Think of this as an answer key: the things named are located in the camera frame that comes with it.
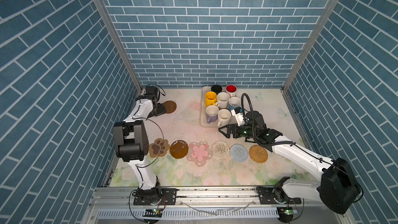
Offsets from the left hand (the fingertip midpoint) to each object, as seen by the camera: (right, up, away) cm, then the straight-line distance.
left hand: (156, 112), depth 95 cm
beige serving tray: (+29, -4, +7) cm, 31 cm away
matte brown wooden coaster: (+6, +3, +12) cm, 14 cm away
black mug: (+39, +16, +14) cm, 44 cm away
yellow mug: (+35, +9, +8) cm, 37 cm away
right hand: (+40, -7, -15) cm, 43 cm away
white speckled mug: (+43, +9, +12) cm, 46 cm away
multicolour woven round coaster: (+40, -21, -6) cm, 45 cm away
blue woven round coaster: (+50, -23, -8) cm, 56 cm away
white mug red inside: (+50, +15, +14) cm, 54 cm away
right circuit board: (+69, -46, -24) cm, 86 cm away
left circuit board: (+6, -46, -23) cm, 52 cm away
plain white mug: (+43, -3, +3) cm, 43 cm away
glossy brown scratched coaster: (+15, -21, -7) cm, 27 cm away
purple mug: (+35, 0, +8) cm, 36 cm away
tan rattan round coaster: (+61, -24, -7) cm, 66 cm away
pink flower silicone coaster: (+27, -23, -7) cm, 36 cm away
